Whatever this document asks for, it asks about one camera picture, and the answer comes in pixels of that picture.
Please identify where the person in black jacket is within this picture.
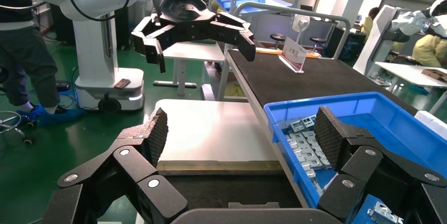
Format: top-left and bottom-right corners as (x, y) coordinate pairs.
(0, 0), (87, 128)

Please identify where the black upper arm cable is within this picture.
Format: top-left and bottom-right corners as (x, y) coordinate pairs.
(0, 1), (48, 11)

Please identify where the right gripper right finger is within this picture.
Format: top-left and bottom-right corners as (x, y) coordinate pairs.
(313, 106), (447, 224)

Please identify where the white standing fan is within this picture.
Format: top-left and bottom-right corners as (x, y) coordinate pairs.
(292, 14), (311, 44)

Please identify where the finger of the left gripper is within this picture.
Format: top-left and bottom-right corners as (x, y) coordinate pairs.
(132, 16), (176, 74)
(209, 12), (257, 63)

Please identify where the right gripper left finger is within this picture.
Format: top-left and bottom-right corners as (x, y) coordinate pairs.
(42, 107), (189, 224)

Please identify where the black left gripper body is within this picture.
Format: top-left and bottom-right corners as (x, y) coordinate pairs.
(152, 0), (217, 42)

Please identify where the black-topped work table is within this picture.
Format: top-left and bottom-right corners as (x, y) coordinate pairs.
(217, 49), (419, 117)

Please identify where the white robot with column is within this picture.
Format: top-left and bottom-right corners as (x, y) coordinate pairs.
(353, 0), (447, 77)

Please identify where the black round stool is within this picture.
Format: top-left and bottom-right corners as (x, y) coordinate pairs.
(269, 33), (287, 51)
(309, 37), (326, 54)

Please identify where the long white table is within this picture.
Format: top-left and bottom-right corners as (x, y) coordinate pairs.
(374, 61), (447, 115)

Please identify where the white foam block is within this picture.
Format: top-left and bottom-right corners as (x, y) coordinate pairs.
(414, 110), (447, 134)

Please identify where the large blue plastic bin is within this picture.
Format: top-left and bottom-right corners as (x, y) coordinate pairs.
(264, 91), (447, 224)

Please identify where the seated person in yellow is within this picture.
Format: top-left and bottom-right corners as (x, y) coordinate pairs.
(411, 34), (447, 69)

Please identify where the grey metal part with windows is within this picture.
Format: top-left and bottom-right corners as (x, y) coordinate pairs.
(300, 115), (317, 130)

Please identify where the white wheeled robot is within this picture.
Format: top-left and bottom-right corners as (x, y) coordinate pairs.
(71, 14), (145, 113)

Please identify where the shiny grey metal bracket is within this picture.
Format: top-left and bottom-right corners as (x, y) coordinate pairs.
(367, 201), (403, 224)

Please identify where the orange wooden strip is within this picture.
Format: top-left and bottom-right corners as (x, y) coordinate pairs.
(256, 47), (322, 59)

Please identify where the brown cardboard tray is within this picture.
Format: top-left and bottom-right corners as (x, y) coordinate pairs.
(421, 68), (447, 83)

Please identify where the clear acrylic sign holder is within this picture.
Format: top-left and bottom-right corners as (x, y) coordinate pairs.
(278, 37), (308, 75)

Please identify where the chrome chair base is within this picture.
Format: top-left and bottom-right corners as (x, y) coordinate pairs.
(0, 110), (35, 145)

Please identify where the small grey metal part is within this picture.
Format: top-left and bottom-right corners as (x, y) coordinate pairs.
(289, 120), (307, 133)

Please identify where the yellow bag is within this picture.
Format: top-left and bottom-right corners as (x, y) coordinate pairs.
(224, 82), (246, 98)

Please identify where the distant person in yellow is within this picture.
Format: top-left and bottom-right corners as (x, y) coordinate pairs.
(360, 6), (381, 38)

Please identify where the white metal shelf rack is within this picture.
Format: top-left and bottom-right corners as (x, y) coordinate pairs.
(208, 0), (305, 42)

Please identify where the white flat board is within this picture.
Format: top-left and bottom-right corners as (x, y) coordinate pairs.
(154, 99), (282, 176)

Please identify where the flat grey metal part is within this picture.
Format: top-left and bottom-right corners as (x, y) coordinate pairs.
(287, 132), (310, 149)
(302, 152), (333, 171)

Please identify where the grey metal tube frame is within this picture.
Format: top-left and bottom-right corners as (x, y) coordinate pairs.
(217, 1), (351, 102)

